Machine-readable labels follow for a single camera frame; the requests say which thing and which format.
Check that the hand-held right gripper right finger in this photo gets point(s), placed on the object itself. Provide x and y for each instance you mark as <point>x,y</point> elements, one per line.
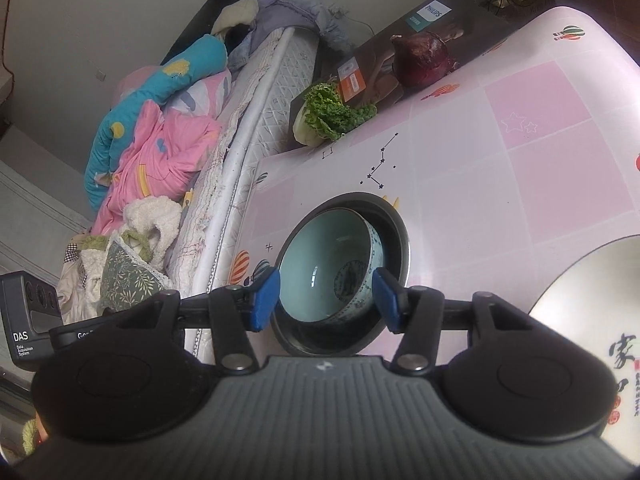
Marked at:
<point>387,305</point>

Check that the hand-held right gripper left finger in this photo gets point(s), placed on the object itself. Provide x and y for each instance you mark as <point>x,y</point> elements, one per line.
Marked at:
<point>265,300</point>

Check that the teal ceramic bowl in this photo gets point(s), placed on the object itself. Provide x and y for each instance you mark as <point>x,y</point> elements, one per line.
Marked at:
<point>320,255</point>

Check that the stainless steel bowl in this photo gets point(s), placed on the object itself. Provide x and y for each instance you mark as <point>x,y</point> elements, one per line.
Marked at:
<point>325,344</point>
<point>392,232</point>

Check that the white ceramic plate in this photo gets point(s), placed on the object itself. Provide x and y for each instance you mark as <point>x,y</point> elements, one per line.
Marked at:
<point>575,300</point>

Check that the green floral pillow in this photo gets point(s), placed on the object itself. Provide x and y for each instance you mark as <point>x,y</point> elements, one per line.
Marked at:
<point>130,275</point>

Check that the white fleece garment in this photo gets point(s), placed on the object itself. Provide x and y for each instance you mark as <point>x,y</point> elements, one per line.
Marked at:
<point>150,220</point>

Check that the pink printed tablecloth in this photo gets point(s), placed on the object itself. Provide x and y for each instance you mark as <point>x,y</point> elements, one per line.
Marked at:
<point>500,185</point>

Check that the pink cartoon quilt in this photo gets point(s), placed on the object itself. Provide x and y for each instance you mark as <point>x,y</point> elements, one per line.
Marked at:
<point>165,155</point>

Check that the napa cabbage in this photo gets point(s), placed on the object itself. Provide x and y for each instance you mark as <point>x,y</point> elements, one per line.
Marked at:
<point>325,110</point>

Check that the white quilted mattress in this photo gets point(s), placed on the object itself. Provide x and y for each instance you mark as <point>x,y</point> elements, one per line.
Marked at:
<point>280,75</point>

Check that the blue cartoon quilt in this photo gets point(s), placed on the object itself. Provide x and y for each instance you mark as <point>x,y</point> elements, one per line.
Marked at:
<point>150,85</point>

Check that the purple onion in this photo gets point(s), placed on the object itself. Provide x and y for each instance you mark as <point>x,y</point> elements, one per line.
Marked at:
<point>425,60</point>

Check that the dark printed flat box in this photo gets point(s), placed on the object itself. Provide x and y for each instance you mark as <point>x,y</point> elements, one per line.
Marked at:
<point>380,50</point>

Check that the black headboard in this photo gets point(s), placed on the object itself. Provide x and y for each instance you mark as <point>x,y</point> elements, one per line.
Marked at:
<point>200,35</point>

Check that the grey clothes pile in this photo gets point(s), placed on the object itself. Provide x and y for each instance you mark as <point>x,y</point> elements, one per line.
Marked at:
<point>290,15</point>

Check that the cream cloth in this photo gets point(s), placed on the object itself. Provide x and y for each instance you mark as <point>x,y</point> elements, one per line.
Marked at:
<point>235,15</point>

